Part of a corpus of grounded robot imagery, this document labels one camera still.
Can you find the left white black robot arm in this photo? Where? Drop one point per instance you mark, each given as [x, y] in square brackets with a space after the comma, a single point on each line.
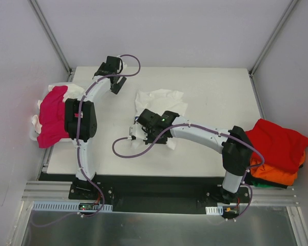
[80, 120]

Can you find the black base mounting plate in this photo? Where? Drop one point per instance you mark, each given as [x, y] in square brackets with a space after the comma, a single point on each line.
[157, 194]

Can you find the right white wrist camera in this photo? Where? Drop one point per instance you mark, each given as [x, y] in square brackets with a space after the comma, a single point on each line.
[135, 132]

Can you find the magenta t-shirt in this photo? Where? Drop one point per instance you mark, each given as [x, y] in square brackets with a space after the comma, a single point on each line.
[52, 118]

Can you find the red folded t-shirt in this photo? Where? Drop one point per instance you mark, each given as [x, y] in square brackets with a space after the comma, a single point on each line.
[281, 148]

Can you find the grey cable duct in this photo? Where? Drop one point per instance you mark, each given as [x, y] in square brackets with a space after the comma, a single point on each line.
[218, 210]
[59, 206]

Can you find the right aluminium corner profile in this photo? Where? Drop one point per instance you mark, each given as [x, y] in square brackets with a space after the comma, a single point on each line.
[277, 29]

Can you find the right grey cable duct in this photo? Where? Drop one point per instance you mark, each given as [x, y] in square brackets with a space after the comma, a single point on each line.
[218, 210]

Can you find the aluminium corner profile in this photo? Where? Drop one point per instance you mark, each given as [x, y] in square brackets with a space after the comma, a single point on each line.
[50, 35]
[277, 29]

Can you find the green folded t-shirt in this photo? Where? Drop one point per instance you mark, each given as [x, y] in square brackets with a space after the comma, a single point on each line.
[268, 185]

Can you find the white laundry basket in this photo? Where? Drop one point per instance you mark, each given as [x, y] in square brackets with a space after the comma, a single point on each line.
[34, 136]

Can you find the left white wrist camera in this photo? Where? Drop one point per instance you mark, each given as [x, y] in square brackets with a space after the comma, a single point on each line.
[122, 65]

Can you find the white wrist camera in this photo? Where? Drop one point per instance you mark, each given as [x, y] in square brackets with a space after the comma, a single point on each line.
[135, 132]
[122, 65]

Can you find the left grey cable duct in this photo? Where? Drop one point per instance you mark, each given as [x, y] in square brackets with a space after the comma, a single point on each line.
[59, 206]

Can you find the left aluminium corner profile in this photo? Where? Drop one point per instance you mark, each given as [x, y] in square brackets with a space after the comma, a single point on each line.
[50, 35]

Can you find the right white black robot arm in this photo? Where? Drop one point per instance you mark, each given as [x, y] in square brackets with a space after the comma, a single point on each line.
[233, 145]

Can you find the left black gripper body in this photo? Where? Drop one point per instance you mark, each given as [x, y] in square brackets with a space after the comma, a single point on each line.
[115, 82]

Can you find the pale pink white garment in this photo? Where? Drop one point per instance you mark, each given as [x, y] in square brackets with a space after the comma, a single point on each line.
[73, 91]

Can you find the aluminium front rail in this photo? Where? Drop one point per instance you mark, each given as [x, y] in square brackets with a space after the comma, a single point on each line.
[46, 191]

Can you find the black folded garment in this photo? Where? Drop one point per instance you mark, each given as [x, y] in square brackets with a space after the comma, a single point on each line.
[249, 179]

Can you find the white daisy print t-shirt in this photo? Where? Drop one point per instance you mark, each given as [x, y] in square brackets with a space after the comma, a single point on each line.
[159, 101]

